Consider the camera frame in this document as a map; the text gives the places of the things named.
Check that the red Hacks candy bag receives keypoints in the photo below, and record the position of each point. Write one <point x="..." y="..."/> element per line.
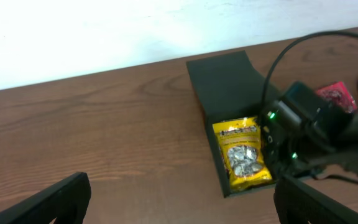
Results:
<point x="339" y="94"/>

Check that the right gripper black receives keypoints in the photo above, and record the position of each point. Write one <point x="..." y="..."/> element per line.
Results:
<point x="300" y="129"/>

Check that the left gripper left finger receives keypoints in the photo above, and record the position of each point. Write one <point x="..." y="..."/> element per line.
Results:
<point x="63" y="202"/>

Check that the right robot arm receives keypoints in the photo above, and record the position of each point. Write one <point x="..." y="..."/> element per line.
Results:
<point x="347" y="141"/>

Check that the yellow candy bag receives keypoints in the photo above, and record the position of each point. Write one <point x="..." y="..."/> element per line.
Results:
<point x="240" y="143"/>

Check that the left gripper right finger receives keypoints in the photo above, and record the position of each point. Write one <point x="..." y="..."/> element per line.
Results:
<point x="298" y="203"/>

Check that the black cardboard box with lid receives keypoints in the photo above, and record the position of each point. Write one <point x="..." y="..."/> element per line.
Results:
<point x="228" y="87"/>

